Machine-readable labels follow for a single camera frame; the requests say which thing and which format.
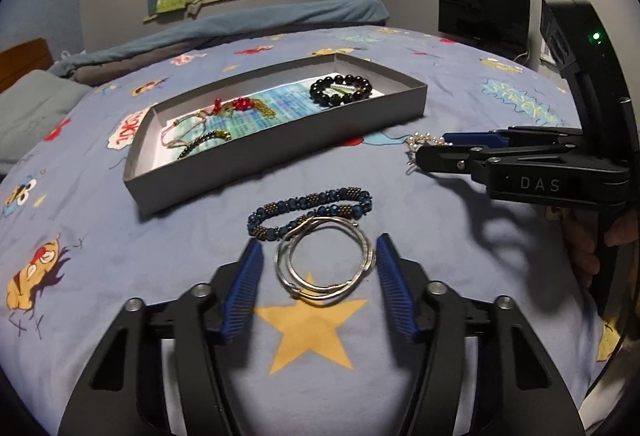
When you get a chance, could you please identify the blue blanket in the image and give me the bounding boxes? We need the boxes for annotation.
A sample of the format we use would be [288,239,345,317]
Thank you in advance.
[50,0,391,78]

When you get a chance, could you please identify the wooden headboard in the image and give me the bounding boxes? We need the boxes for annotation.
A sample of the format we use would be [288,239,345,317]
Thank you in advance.
[0,38,55,92]

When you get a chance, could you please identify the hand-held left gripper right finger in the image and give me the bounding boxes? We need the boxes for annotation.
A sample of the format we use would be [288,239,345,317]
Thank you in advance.
[375,233,586,436]

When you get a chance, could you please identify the grey blue pillow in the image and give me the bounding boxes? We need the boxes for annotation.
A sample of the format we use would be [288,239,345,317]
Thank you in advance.
[0,70,93,163]

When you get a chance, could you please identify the blue bead bracelet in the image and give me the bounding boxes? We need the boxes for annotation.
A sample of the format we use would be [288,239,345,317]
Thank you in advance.
[246,186,374,243]

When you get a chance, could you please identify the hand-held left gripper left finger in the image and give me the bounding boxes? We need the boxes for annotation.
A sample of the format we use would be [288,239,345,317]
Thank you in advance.
[57,241,266,436]

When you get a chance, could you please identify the black large bead bracelet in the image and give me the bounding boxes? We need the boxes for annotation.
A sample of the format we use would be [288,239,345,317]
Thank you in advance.
[309,73,374,106]

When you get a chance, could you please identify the grey blanket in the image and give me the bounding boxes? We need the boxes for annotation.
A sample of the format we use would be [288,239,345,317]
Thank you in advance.
[75,36,211,88]

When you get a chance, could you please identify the pink cord bracelet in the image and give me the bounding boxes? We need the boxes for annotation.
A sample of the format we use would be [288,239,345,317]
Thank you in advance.
[161,113,213,150]

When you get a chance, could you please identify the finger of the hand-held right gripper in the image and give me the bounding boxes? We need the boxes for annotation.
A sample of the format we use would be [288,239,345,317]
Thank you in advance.
[415,141,584,180]
[442,126,584,146]

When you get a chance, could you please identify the round pearl gold hair clip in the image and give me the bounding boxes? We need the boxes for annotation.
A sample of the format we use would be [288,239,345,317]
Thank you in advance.
[405,132,452,175]

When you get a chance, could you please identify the cartoon printed blue bedsheet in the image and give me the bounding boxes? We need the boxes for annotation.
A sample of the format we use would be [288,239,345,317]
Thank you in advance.
[0,24,631,436]

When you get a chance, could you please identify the black monitor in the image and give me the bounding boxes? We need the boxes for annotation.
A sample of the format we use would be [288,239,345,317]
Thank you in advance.
[438,0,531,60]

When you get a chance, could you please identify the person's right hand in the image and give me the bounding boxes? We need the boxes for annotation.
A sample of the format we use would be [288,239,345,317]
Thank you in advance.
[564,209,640,289]

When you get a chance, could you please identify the dark small bead bracelet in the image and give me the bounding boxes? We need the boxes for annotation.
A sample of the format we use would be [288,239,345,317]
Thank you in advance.
[176,129,232,161]

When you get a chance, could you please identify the green cloth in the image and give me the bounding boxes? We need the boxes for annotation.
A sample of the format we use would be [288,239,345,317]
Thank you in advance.
[155,0,202,16]

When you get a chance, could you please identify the red bead gold bracelet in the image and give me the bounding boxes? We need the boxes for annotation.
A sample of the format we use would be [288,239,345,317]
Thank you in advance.
[245,97,282,120]

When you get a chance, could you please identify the blue green printed paper sheet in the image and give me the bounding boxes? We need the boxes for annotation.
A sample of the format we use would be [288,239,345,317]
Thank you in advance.
[160,77,386,162]

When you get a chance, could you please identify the silver bangles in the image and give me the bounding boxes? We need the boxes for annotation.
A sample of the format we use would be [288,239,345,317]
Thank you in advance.
[274,216,377,303]

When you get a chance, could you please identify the grey cardboard box tray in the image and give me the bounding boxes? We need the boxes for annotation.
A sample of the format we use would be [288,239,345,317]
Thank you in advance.
[122,54,429,217]

